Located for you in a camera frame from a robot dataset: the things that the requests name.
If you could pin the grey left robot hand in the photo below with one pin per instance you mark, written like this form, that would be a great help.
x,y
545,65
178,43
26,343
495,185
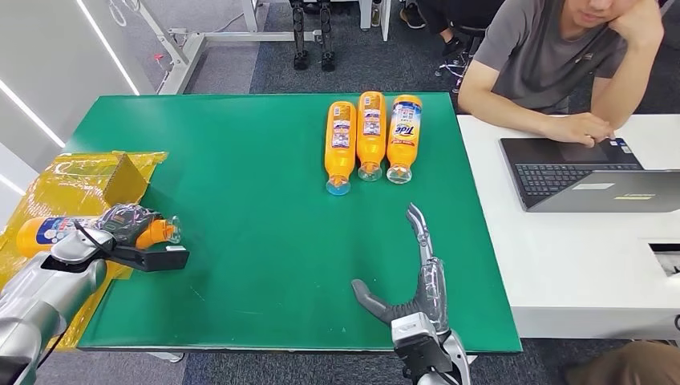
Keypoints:
x,y
127,226

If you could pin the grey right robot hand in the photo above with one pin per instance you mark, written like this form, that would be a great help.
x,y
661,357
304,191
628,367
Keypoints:
x,y
433,292

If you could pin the orange Tide detergent bottle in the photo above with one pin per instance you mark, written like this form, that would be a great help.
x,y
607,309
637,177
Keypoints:
x,y
402,151

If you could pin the orange detergent bottle blue cap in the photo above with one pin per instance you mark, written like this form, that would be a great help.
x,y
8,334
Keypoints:
x,y
339,159

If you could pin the yellow film wrapped cardboard box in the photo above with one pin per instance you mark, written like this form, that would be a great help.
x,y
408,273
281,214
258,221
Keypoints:
x,y
79,180

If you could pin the white desk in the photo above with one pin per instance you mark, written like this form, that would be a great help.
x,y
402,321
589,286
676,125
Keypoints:
x,y
563,265

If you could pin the green table mat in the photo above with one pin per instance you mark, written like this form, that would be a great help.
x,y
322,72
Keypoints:
x,y
265,159

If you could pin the dark grey laptop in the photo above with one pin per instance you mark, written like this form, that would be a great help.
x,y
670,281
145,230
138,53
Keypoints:
x,y
563,174

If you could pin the brown rounded object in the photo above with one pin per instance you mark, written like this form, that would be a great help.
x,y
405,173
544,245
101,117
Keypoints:
x,y
632,366

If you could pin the office chair base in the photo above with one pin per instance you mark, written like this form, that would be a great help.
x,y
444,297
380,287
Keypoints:
x,y
457,66

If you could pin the black robot leg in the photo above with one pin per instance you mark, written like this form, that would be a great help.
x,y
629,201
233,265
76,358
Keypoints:
x,y
327,37
300,37

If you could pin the person with black shoes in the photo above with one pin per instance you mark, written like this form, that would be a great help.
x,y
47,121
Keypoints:
x,y
441,13

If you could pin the white furniture leg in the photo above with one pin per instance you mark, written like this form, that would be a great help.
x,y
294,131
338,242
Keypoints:
x,y
385,16

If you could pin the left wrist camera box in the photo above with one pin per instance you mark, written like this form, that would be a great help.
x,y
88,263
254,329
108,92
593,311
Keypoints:
x,y
159,259

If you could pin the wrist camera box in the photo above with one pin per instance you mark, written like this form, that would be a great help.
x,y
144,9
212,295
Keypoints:
x,y
419,345
159,259

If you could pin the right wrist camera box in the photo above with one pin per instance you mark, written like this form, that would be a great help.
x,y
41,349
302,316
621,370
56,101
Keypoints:
x,y
419,345

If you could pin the white metal frame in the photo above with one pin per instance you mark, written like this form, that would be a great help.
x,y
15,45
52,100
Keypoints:
x,y
190,48

